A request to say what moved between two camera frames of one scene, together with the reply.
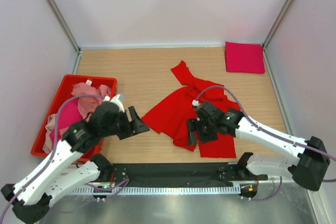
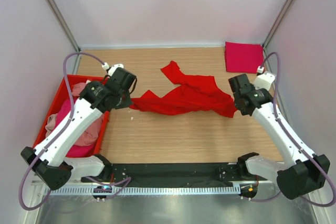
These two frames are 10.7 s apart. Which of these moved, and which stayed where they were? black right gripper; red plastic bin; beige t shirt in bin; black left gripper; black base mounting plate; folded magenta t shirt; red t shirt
Moved: black right gripper; black left gripper; red t shirt
Stayed: red plastic bin; folded magenta t shirt; beige t shirt in bin; black base mounting plate
